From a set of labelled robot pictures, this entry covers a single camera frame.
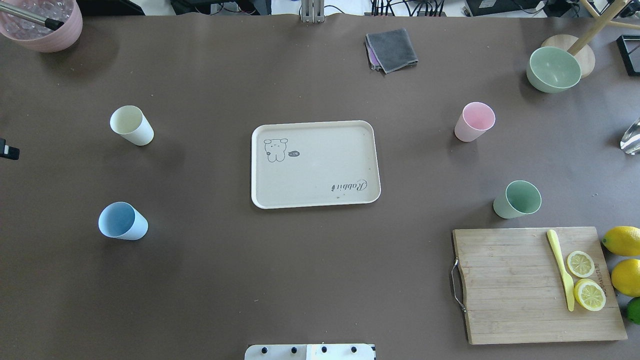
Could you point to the clear glass mug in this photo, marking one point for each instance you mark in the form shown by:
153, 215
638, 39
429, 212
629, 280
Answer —
630, 141

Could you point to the grey folded cloth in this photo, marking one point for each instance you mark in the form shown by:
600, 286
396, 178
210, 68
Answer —
393, 49

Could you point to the pink cup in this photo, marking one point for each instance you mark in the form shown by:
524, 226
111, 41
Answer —
476, 118

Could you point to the cream rabbit tray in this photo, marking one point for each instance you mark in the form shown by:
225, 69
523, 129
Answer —
314, 164

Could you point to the yellow plastic knife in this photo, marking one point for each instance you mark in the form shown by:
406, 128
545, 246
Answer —
567, 280

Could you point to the purple folded cloth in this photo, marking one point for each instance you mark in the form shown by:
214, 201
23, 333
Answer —
372, 58

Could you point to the metal muddler in bowl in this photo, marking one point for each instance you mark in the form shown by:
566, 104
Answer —
46, 22

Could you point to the whole lemon middle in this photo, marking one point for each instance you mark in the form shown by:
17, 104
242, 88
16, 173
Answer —
625, 277

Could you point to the whole lemon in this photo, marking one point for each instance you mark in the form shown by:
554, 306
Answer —
622, 240
625, 277

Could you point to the light blue cup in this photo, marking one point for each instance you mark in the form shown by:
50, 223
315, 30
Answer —
120, 220

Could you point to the green bowl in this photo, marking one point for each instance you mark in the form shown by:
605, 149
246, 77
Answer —
552, 70

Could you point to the wooden cup stand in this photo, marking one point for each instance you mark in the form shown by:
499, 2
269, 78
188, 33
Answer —
579, 47

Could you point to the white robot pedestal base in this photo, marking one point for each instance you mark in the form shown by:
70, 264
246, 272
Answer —
318, 351

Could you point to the wooden cutting board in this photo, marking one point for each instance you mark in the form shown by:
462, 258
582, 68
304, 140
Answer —
512, 291

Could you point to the green lime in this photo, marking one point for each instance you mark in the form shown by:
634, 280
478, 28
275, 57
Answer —
632, 311

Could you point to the whole lemon outer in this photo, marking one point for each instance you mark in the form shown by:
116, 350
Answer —
622, 240

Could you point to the lemon slice near knife tip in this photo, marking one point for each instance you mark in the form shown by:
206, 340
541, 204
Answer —
589, 295

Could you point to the green cup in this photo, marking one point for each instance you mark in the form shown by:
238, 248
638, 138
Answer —
519, 198

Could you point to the cream white cup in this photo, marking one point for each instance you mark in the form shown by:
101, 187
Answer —
130, 123

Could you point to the pink ice bowl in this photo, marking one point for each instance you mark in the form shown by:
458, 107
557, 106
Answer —
37, 37

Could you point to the lemon slice near handle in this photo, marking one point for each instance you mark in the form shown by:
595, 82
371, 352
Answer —
580, 264

